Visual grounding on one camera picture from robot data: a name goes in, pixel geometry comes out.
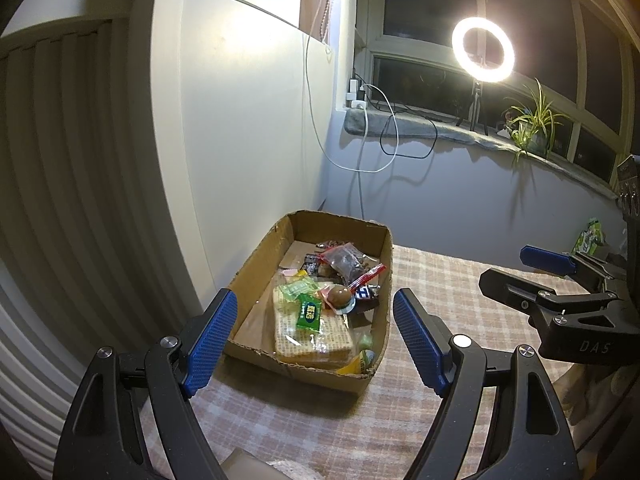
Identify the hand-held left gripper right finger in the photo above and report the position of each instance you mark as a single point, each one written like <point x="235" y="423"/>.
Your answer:
<point x="420" y="345"/>

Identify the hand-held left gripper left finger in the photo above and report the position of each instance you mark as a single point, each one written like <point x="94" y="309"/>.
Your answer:
<point x="210" y="340"/>

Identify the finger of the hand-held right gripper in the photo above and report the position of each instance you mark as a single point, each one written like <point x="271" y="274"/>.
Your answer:
<point x="510" y="287"/>
<point x="545" y="259"/>

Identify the brown cardboard box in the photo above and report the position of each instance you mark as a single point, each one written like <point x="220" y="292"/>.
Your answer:
<point x="250" y="285"/>

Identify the red stick packet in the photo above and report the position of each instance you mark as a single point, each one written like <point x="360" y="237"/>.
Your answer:
<point x="370" y="276"/>

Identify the pale green candy wrapper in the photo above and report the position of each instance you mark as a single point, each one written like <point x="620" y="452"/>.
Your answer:
<point x="292" y="290"/>

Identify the clear pack of crackers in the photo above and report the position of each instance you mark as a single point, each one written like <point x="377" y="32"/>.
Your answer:
<point x="310" y="347"/>

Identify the green candy packet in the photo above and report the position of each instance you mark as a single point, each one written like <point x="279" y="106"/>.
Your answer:
<point x="309" y="312"/>

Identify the clear bag of dark snacks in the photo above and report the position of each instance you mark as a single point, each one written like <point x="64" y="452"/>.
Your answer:
<point x="347" y="260"/>

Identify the white rag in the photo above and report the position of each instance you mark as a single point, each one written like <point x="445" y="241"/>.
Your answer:
<point x="585" y="385"/>

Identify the green paper bag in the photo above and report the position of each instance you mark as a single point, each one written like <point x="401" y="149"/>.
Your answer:
<point x="587" y="240"/>

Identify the grey plant pot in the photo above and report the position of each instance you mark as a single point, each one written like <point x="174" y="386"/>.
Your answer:
<point x="537" y="142"/>

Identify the pale plastic packet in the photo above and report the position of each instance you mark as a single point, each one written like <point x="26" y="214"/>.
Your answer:
<point x="260" y="467"/>

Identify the green spider plant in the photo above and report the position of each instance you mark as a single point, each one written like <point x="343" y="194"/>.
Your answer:
<point x="537" y="110"/>

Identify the black tripod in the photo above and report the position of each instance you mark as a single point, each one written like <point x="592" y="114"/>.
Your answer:
<point x="475" y="105"/>

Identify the grey windowsill cushion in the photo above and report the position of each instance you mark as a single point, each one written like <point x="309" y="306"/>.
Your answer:
<point x="415" y="127"/>

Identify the white ribbed panel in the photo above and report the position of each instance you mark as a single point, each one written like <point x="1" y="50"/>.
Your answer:
<point x="75" y="185"/>

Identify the white power strip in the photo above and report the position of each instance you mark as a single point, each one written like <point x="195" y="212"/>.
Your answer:
<point x="357" y="105"/>

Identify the white charger plug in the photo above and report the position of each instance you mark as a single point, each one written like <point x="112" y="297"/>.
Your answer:
<point x="354" y="91"/>

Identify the window frame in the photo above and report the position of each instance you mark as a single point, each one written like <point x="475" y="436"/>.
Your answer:
<point x="580" y="50"/>

